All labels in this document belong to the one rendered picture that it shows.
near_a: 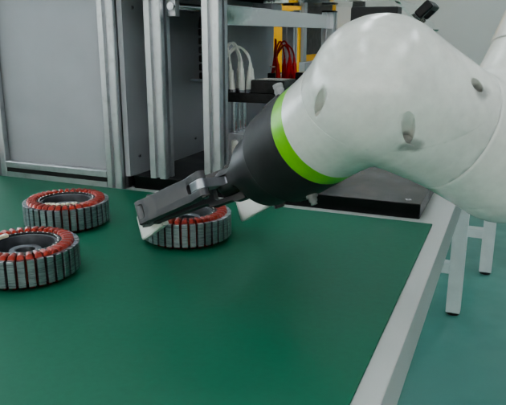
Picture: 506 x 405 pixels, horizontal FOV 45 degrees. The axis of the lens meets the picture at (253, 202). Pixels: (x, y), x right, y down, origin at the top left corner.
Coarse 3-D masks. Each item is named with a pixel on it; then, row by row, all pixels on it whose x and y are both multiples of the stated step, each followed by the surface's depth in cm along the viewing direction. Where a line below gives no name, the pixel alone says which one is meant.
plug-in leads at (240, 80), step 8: (232, 48) 110; (240, 48) 110; (240, 56) 108; (248, 56) 110; (240, 64) 108; (232, 72) 110; (240, 72) 108; (248, 72) 111; (232, 80) 111; (240, 80) 109; (248, 80) 111; (232, 88) 111; (240, 88) 109; (248, 88) 111
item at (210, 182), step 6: (198, 180) 58; (204, 180) 58; (210, 180) 59; (216, 180) 59; (222, 180) 60; (192, 186) 59; (198, 186) 58; (204, 186) 58; (210, 186) 59; (216, 186) 59; (192, 192) 59; (204, 198) 60
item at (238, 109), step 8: (256, 80) 108; (264, 80) 107; (272, 80) 107; (280, 80) 106; (288, 80) 108; (256, 88) 108; (264, 88) 107; (272, 88) 107; (232, 96) 110; (240, 96) 109; (248, 96) 109; (256, 96) 108; (264, 96) 107; (272, 96) 107; (232, 104) 111; (240, 104) 113; (232, 112) 111; (240, 112) 113; (232, 120) 112; (240, 120) 114; (232, 128) 112; (240, 128) 114
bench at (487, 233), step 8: (488, 224) 257; (472, 232) 261; (480, 232) 260; (488, 232) 258; (488, 240) 259; (488, 248) 260; (480, 256) 262; (488, 256) 260; (480, 264) 263; (488, 264) 261; (480, 272) 264; (488, 272) 262
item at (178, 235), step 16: (208, 208) 78; (224, 208) 77; (176, 224) 71; (192, 224) 71; (208, 224) 72; (224, 224) 74; (160, 240) 72; (176, 240) 72; (192, 240) 72; (208, 240) 73
